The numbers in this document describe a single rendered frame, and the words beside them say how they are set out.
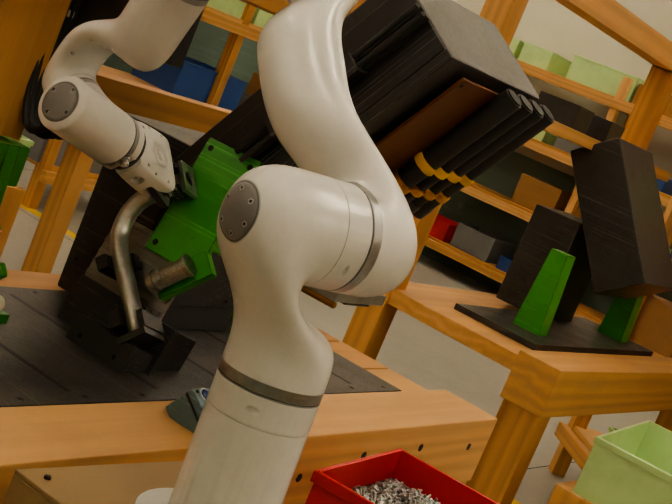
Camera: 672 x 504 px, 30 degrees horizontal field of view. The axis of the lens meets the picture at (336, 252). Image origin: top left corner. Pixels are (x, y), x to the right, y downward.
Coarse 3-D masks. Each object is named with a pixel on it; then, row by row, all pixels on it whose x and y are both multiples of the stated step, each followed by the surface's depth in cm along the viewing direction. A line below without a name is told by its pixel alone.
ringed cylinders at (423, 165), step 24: (504, 96) 200; (480, 120) 202; (504, 120) 205; (528, 120) 209; (552, 120) 213; (432, 144) 207; (456, 144) 204; (480, 144) 208; (504, 144) 212; (408, 168) 208; (432, 168) 207; (456, 168) 214; (480, 168) 218; (408, 192) 210; (432, 192) 217; (456, 192) 222
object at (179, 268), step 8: (184, 256) 196; (168, 264) 197; (176, 264) 196; (184, 264) 195; (192, 264) 198; (152, 272) 198; (160, 272) 197; (168, 272) 196; (176, 272) 196; (184, 272) 196; (192, 272) 196; (152, 280) 197; (160, 280) 197; (168, 280) 197; (176, 280) 197; (152, 288) 197; (160, 288) 198
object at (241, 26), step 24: (216, 0) 766; (216, 24) 764; (240, 24) 780; (264, 24) 811; (120, 72) 777; (144, 72) 790; (168, 72) 777; (192, 72) 779; (216, 72) 794; (192, 96) 788; (216, 96) 797; (240, 96) 820; (48, 144) 707; (48, 168) 711; (96, 168) 747
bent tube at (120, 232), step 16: (176, 176) 202; (192, 176) 204; (192, 192) 201; (128, 208) 204; (144, 208) 205; (128, 224) 204; (112, 240) 203; (128, 240) 204; (112, 256) 202; (128, 256) 202; (128, 272) 200; (128, 288) 199; (128, 304) 198; (128, 320) 197
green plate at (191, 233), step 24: (216, 144) 205; (216, 168) 203; (240, 168) 201; (216, 192) 202; (168, 216) 204; (192, 216) 202; (216, 216) 200; (168, 240) 203; (192, 240) 201; (216, 240) 199
